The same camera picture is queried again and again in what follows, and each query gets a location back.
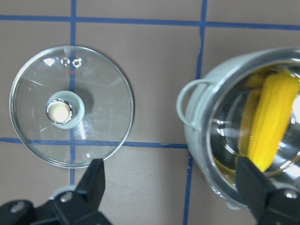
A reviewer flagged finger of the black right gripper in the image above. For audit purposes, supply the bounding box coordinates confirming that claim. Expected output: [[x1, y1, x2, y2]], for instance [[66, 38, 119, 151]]
[[236, 157, 300, 225]]

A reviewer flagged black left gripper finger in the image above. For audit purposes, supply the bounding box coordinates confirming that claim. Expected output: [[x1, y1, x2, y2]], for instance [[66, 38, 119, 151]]
[[0, 159, 110, 225]]

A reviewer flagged glass pot lid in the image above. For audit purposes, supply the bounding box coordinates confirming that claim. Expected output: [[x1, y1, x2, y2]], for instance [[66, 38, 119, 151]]
[[9, 46, 135, 169]]

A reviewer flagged yellow corn cob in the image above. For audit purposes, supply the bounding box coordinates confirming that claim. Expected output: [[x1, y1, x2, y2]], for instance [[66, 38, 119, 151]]
[[238, 69, 300, 172]]

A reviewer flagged pale green steel pot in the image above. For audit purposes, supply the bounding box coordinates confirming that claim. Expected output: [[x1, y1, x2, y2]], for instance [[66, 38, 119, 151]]
[[176, 47, 300, 210]]

